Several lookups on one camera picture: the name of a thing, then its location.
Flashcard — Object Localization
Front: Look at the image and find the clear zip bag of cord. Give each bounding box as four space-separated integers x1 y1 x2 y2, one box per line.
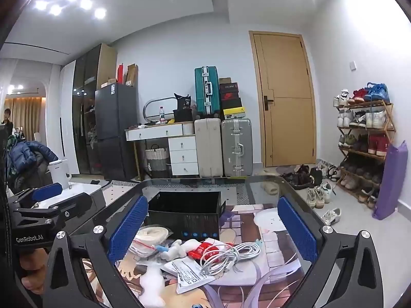
130 225 174 259

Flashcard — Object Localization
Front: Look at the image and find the dark glass cabinet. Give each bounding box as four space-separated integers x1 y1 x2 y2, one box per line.
71 43 118 175

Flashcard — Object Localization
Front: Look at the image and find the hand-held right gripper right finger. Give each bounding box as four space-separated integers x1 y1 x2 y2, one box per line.
273 196 382 308

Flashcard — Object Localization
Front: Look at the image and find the white printed paper packet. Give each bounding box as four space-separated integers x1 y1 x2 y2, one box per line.
164 257 225 294

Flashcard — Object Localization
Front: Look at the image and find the single white sneaker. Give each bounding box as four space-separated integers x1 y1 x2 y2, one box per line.
321 208 341 226

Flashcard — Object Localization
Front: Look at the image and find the wicker basket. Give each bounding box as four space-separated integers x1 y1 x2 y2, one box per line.
145 144 170 171

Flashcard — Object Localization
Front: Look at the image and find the yellow black shoe box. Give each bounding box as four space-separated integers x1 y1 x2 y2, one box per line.
222 107 247 120

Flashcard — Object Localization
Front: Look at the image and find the pile of dark shoes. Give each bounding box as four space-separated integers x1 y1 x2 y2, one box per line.
279 164 323 190

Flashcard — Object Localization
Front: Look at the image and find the white desk with drawers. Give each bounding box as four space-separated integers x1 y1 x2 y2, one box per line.
125 122 200 177

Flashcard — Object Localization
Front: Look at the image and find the red white plastic packet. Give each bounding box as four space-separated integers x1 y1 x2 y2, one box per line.
188 238 232 260

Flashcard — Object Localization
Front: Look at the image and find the white cotton wad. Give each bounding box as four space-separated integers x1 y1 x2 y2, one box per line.
138 266 167 308

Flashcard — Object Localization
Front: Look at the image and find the white plush toy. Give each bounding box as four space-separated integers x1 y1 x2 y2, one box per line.
159 239 193 262

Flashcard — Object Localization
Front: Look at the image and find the wooden shoe rack with shoes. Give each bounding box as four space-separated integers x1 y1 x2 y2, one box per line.
333 83 397 204

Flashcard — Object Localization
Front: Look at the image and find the teal suitcase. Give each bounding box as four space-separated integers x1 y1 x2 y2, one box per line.
194 66 220 118

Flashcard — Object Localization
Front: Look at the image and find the wooden door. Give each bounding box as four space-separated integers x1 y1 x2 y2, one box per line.
249 30 318 167

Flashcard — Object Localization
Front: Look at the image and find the blue down jacket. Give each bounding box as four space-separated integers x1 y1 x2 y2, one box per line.
8 139 58 180

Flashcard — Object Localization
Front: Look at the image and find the white cable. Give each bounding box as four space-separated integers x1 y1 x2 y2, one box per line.
200 242 261 276

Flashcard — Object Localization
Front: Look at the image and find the beige curtain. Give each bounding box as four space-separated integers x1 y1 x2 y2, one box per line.
5 98 42 142

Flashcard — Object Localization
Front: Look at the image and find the white electric kettle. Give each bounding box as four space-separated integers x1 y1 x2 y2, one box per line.
48 159 72 190

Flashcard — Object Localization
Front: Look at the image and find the black white patterned rug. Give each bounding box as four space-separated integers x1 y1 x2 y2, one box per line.
103 180 251 206

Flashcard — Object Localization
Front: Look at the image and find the pair of white sneakers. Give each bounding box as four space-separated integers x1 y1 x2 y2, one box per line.
306 183 334 208

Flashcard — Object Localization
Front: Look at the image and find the silver suitcase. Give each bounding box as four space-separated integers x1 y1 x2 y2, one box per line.
221 118 254 178

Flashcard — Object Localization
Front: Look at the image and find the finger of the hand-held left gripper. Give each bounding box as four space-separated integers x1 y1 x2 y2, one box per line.
10 182 63 210
14 192 93 228

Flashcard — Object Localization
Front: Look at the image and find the person's left hand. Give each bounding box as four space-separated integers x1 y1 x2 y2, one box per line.
17 248 50 296

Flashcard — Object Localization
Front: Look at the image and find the tall cardboard box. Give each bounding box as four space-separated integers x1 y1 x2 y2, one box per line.
125 64 138 87

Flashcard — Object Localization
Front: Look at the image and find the dark grey refrigerator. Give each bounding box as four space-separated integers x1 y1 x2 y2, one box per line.
95 82 138 180

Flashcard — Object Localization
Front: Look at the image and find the oval chrome mirror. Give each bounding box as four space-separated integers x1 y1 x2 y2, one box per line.
143 97 180 124

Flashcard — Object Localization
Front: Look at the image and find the purple bag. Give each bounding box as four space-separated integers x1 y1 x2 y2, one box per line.
372 140 408 221

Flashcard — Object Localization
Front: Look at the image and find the white side table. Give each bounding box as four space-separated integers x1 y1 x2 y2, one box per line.
64 180 106 206

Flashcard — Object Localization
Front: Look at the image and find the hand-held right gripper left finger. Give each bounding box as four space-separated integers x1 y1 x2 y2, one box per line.
43 195 149 308

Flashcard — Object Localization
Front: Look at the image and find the black shopping bag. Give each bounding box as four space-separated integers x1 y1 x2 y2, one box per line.
173 93 196 123

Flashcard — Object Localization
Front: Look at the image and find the beige suitcase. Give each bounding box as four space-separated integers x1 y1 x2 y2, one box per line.
194 118 223 178

